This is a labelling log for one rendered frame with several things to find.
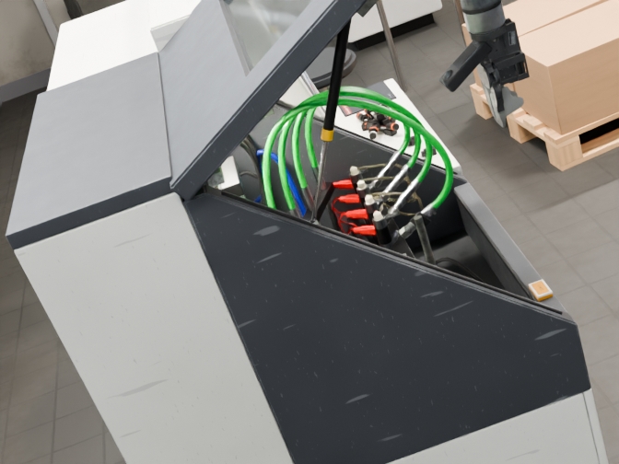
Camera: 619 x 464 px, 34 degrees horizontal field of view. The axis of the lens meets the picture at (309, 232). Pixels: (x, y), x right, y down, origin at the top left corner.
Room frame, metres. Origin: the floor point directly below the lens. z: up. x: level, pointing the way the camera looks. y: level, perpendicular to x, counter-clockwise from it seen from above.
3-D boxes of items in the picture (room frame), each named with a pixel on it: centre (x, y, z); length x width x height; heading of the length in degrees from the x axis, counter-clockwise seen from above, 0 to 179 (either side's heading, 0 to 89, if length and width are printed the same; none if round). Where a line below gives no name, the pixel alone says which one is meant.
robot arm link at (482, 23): (1.84, -0.45, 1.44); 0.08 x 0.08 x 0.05
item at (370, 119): (2.58, -0.29, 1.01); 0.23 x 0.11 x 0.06; 0
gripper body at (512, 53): (1.84, -0.46, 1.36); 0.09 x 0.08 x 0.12; 90
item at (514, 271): (1.84, -0.38, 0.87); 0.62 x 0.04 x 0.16; 0
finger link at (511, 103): (1.83, -0.46, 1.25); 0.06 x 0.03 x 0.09; 90
